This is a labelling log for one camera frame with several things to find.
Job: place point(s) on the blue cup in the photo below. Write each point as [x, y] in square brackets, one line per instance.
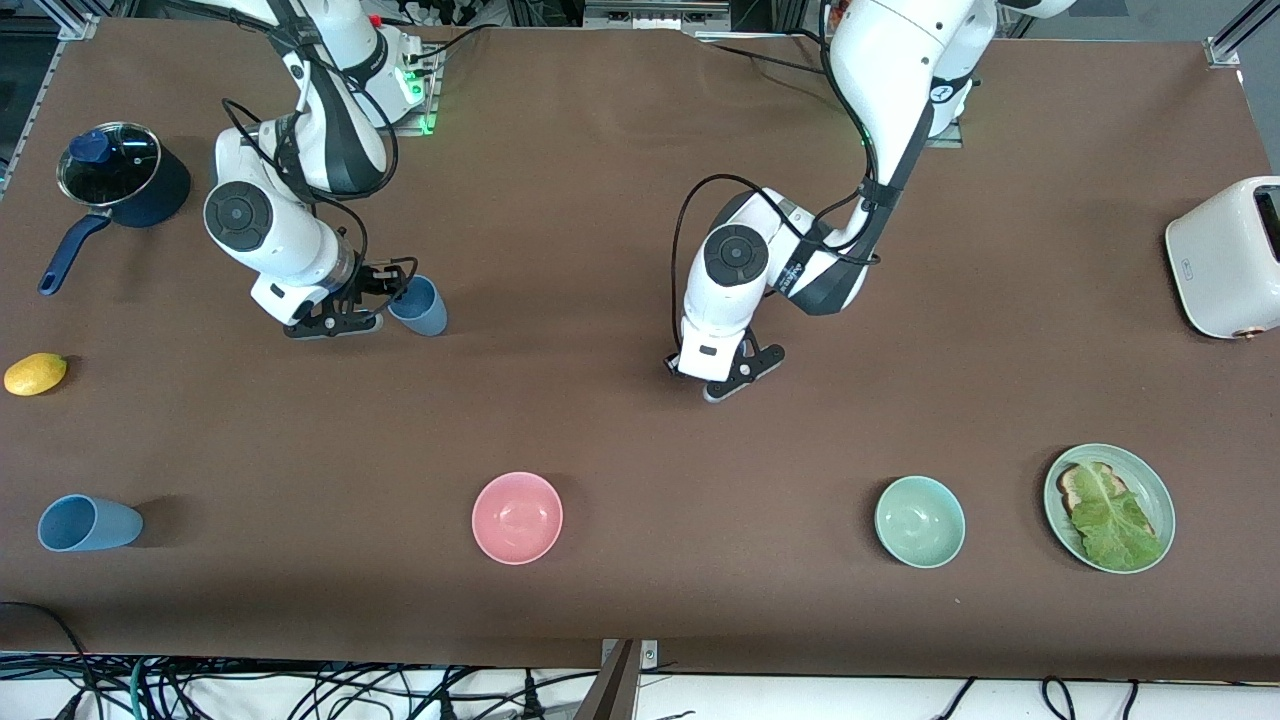
[425, 315]
[110, 525]

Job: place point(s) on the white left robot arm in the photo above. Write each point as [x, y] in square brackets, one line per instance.
[900, 70]

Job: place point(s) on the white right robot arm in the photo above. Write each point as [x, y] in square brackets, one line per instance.
[340, 120]

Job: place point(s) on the dark blue pot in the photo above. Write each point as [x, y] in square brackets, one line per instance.
[165, 195]

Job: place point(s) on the pink bowl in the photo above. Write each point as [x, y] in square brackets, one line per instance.
[517, 518]

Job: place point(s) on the yellow lemon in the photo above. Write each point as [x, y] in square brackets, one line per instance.
[35, 375]

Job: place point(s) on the light green bowl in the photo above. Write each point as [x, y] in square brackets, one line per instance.
[920, 521]

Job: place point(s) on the grey metal box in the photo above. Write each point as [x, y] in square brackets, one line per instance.
[650, 18]

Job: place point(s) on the toasted bread slice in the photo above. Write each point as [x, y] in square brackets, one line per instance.
[1075, 490]

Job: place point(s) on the green lettuce leaf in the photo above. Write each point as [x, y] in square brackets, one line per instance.
[1110, 525]

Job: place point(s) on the light green plate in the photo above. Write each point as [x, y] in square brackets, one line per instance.
[1150, 480]

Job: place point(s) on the white toaster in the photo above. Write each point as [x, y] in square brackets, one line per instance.
[1215, 290]

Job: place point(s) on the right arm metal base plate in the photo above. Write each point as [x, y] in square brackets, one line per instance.
[430, 115]

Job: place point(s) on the silver table edge bracket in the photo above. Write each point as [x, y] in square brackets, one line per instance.
[650, 655]

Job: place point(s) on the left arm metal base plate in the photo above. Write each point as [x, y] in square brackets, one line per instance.
[950, 140]

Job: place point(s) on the grey metal post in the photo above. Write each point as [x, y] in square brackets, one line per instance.
[615, 695]

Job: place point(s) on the aluminium frame profile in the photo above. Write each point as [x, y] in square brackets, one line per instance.
[1225, 50]

